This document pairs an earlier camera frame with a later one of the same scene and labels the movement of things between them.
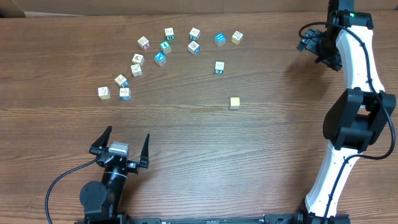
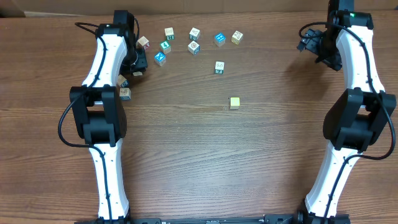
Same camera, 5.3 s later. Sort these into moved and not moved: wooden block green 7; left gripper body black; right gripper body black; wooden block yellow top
Moved: left gripper body black
Not moved: wooden block green 7; wooden block yellow top; right gripper body black
